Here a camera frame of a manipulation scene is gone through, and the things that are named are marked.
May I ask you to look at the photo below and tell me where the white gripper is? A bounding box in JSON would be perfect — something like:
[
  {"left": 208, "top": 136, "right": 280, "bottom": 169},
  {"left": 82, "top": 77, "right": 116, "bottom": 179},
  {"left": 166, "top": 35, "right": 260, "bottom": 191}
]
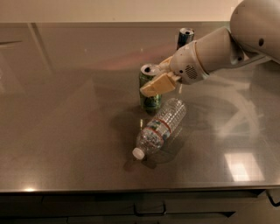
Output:
[{"left": 140, "top": 41, "right": 208, "bottom": 97}]

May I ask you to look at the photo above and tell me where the black drawer handle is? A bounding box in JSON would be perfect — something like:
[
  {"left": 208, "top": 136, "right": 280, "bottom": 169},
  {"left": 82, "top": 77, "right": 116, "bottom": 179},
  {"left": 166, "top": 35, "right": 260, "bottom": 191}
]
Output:
[{"left": 133, "top": 202, "right": 166, "bottom": 217}]

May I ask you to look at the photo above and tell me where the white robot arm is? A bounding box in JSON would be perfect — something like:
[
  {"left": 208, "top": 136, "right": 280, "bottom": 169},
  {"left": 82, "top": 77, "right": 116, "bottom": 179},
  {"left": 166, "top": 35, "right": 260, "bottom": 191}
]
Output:
[{"left": 140, "top": 0, "right": 280, "bottom": 97}]

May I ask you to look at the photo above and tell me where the blue silver energy drink can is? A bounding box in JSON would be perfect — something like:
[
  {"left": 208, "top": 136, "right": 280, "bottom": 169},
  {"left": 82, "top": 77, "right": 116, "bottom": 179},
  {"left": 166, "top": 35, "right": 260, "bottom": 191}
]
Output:
[{"left": 177, "top": 27, "right": 195, "bottom": 49}]

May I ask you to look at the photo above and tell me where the clear plastic water bottle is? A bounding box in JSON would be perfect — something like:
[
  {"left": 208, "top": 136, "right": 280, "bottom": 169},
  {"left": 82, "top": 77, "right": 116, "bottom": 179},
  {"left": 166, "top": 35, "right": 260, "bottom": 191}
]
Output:
[{"left": 132, "top": 98, "right": 186, "bottom": 160}]

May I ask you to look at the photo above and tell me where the black handle at right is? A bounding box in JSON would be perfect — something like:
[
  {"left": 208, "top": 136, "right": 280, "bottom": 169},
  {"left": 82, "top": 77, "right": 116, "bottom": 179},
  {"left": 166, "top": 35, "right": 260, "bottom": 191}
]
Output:
[{"left": 266, "top": 190, "right": 280, "bottom": 207}]

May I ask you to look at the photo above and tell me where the green soda can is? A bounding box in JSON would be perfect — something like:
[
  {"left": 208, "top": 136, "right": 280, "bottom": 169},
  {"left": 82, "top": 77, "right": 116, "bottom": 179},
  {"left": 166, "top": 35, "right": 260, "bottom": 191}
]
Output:
[{"left": 139, "top": 64, "right": 162, "bottom": 114}]

